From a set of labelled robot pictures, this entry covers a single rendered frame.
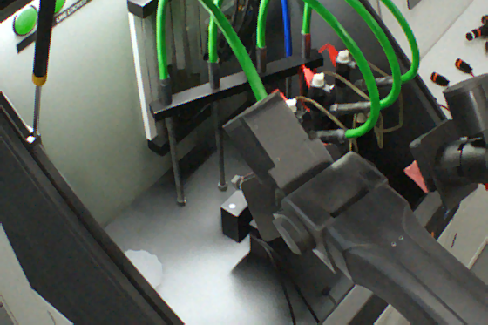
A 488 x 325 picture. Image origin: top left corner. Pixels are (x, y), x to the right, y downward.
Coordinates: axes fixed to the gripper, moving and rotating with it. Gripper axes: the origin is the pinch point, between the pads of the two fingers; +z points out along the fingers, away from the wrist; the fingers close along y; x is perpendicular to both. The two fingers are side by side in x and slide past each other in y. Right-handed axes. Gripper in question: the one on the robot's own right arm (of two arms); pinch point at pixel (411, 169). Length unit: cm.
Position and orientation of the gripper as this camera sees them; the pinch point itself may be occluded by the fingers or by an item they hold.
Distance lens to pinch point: 102.5
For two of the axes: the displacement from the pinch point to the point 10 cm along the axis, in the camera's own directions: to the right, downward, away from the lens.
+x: -8.1, 4.4, -4.0
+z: -4.0, 1.0, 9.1
